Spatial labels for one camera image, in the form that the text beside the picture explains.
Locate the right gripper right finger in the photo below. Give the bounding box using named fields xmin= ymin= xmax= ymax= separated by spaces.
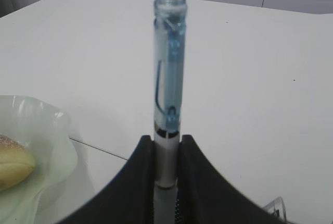
xmin=177 ymin=135 xmax=283 ymax=223

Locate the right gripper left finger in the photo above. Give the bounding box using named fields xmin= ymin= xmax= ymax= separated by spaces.
xmin=60 ymin=135 xmax=155 ymax=223

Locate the clear plastic ruler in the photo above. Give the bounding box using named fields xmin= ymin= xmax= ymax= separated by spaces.
xmin=263 ymin=196 xmax=287 ymax=222

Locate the yellow bread loaf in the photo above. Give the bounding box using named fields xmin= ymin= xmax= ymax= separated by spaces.
xmin=1 ymin=134 xmax=36 ymax=191

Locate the blue grey pen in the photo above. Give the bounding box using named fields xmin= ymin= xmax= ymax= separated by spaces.
xmin=153 ymin=0 xmax=187 ymax=223

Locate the pale green glass plate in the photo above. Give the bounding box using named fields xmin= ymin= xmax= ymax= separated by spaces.
xmin=1 ymin=95 xmax=78 ymax=223

